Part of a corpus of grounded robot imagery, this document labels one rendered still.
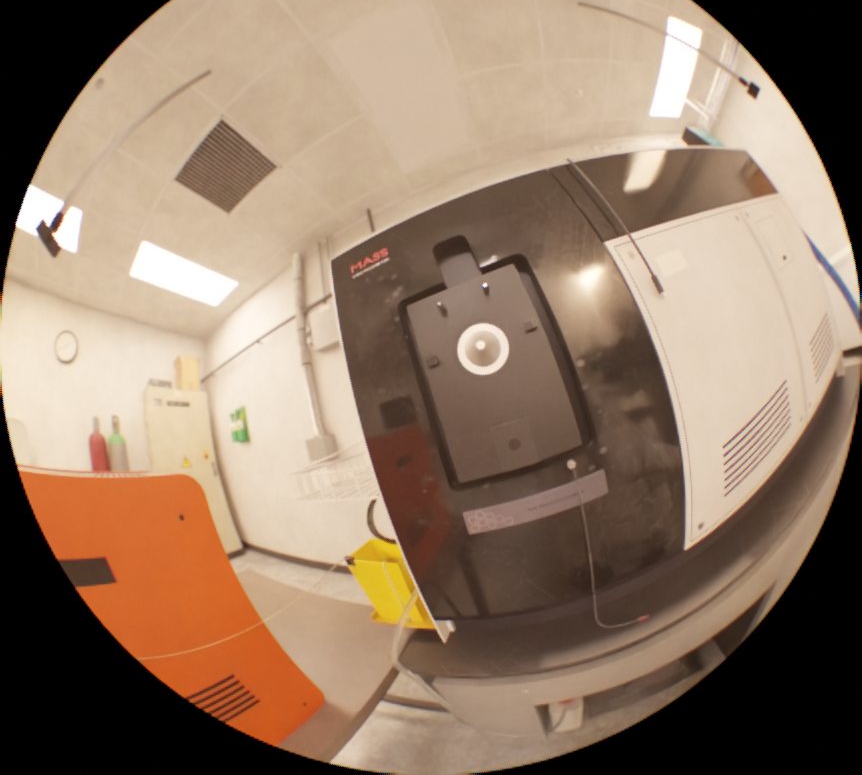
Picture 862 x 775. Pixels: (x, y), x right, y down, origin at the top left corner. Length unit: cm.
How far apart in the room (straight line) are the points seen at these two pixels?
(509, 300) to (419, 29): 159
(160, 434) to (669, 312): 331
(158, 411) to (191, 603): 285
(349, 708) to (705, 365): 70
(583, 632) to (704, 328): 46
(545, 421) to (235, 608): 45
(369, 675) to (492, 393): 54
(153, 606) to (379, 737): 105
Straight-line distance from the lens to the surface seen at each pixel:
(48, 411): 354
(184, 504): 36
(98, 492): 35
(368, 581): 51
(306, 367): 194
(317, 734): 54
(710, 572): 54
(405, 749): 126
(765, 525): 61
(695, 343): 40
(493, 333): 31
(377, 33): 167
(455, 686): 55
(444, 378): 32
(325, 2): 166
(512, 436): 29
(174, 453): 314
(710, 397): 41
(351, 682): 58
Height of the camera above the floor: 115
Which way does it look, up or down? 16 degrees up
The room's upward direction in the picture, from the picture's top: 17 degrees counter-clockwise
